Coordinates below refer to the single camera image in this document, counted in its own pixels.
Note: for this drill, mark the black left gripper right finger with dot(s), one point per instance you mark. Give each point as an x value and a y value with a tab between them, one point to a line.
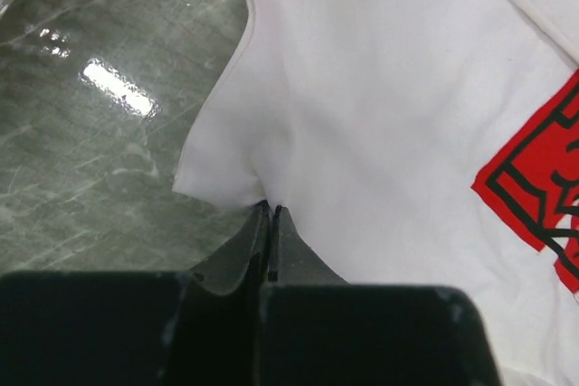
291	261

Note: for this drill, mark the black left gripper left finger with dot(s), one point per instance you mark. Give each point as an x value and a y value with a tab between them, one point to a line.
224	300

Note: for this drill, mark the white t-shirt with red print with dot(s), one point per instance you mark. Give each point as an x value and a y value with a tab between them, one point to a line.
415	141

